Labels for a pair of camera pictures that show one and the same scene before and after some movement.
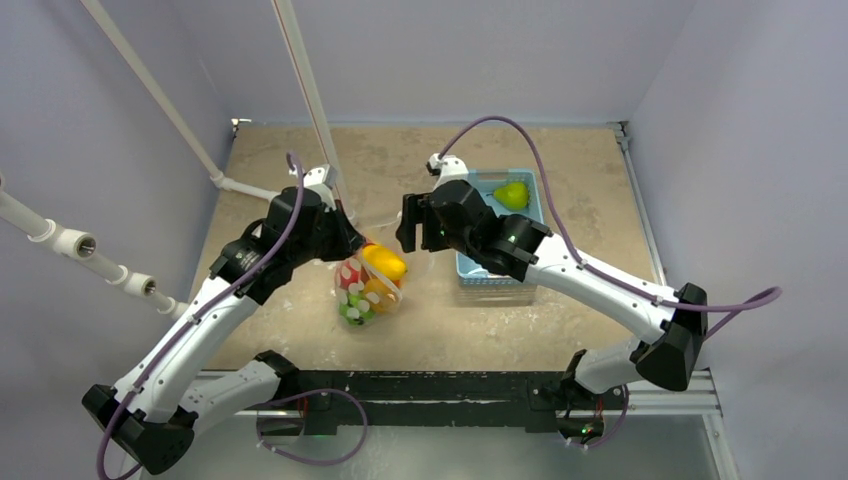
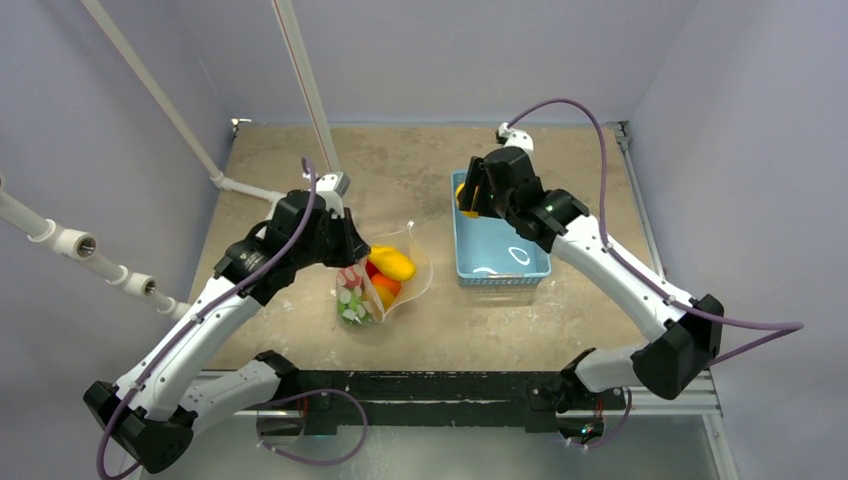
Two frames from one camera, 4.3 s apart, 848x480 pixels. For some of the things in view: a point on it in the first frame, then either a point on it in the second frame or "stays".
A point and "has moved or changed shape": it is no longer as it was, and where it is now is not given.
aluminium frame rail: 699,398 stays
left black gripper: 348,238 stays
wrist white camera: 448,167 -> 516,138
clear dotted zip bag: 370,284 has moved or changed shape
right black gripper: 420,221 -> 478,183
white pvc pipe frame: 80,247 stays
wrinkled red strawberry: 349,274 stays
